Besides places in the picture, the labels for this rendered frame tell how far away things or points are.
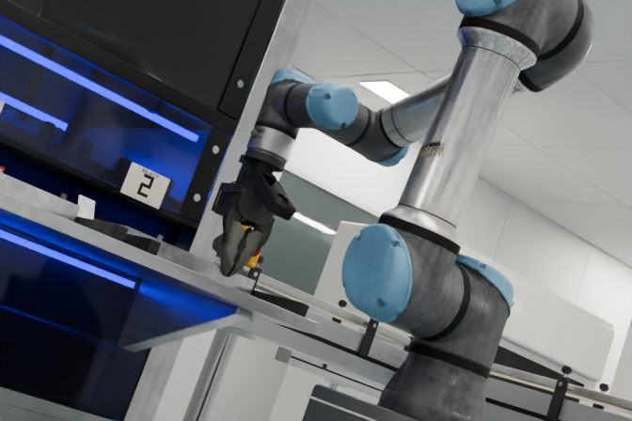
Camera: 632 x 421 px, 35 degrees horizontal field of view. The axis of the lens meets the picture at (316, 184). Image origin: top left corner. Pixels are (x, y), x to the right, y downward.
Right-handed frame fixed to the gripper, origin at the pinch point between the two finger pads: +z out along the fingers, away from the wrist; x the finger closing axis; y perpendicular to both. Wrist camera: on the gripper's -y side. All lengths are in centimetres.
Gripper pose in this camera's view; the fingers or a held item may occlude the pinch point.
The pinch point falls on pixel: (230, 269)
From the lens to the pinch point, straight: 166.8
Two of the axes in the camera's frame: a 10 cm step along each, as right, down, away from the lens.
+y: -5.9, -0.5, 8.1
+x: -7.4, -3.8, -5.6
